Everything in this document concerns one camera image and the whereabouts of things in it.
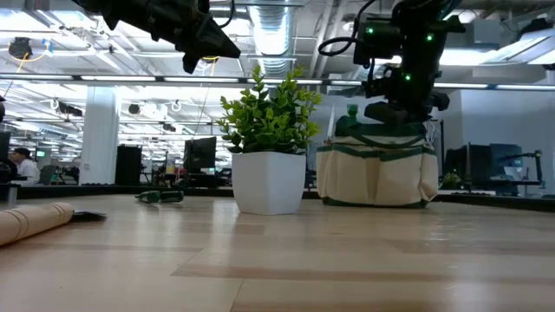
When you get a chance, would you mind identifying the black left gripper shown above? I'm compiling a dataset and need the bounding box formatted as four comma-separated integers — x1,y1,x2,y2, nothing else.
103,0,241,58

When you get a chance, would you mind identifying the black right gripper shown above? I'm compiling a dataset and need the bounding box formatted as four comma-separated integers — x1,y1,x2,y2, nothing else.
362,64,451,127

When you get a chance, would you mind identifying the green and white spray bottle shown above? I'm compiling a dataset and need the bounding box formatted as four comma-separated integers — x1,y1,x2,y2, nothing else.
335,103,361,136

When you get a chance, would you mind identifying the cream canvas bag green trim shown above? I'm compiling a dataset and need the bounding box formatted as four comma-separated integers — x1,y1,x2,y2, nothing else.
315,121,441,210

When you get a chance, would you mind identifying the small background plant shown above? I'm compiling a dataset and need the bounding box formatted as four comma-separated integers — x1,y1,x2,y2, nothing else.
441,171,462,189

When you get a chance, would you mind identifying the black office monitor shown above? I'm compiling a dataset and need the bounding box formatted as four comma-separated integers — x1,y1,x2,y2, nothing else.
183,136,218,188

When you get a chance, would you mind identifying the dark workstation with monitors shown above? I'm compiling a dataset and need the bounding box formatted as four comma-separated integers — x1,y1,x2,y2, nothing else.
444,141,546,196

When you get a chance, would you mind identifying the black cabinet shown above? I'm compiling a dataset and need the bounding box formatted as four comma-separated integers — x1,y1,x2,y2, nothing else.
114,144,143,186

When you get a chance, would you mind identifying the white building pillar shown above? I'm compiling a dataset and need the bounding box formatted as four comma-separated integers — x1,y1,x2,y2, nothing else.
78,88,120,186

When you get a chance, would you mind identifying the green plant in white pot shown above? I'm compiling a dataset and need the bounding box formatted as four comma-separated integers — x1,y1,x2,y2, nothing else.
215,62,323,217

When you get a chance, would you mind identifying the small green tool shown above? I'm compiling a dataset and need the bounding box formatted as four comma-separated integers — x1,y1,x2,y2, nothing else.
134,189,186,205

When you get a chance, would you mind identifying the black ceiling spotlight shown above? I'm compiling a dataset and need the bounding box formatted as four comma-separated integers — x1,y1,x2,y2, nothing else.
8,36,34,61

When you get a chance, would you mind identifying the person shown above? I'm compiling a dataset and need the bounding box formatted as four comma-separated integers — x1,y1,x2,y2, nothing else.
7,146,42,186

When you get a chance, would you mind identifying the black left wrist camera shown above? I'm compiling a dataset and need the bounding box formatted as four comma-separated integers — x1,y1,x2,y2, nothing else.
181,52,199,75

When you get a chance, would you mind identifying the grey metal post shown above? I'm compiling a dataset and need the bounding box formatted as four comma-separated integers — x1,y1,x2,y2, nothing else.
5,180,20,205

